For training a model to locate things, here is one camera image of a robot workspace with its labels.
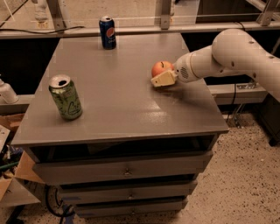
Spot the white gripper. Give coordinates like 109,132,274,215
150,53,195,88

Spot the red orange apple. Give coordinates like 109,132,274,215
151,61,173,77

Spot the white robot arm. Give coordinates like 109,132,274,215
151,29,280,101

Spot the blue pepsi can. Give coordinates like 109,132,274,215
99,16,116,50

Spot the green soda can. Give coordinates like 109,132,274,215
49,74,82,120

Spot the grey drawer cabinet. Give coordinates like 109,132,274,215
13,34,228,217

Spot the white plastic bottle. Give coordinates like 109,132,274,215
0,79,18,104

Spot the cardboard box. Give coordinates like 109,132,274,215
0,114,45,207

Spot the black cable on ledge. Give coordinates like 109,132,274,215
0,25,86,35

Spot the black cable on floor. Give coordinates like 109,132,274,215
44,185,76,224

